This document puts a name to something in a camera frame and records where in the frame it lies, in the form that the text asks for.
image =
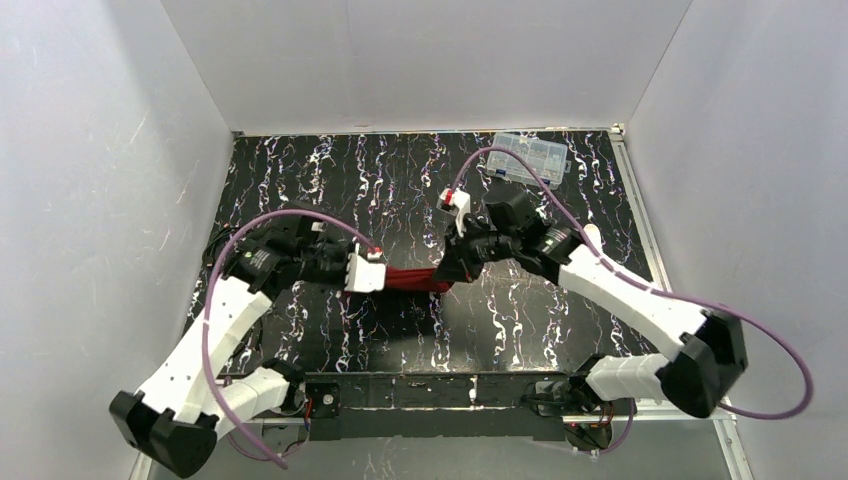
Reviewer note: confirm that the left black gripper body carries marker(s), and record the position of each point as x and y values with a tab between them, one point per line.
338	263

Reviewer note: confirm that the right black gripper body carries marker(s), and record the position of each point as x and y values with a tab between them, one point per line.
460	253

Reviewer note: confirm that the red cloth napkin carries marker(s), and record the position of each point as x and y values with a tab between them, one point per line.
415	280

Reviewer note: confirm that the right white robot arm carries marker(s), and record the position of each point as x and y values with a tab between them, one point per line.
700	353

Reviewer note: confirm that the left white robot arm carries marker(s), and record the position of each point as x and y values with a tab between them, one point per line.
180	413

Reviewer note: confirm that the clear plastic compartment box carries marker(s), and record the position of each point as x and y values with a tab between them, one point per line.
551	161

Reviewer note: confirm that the white plastic knife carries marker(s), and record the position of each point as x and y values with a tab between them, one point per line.
594	237

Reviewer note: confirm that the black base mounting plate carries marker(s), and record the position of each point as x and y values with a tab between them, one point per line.
338	406

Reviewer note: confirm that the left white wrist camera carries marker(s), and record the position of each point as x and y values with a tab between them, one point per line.
365	274

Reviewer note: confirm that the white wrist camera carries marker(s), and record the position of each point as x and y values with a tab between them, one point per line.
365	274
457	203

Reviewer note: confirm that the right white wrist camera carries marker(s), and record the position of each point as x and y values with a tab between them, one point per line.
457	203

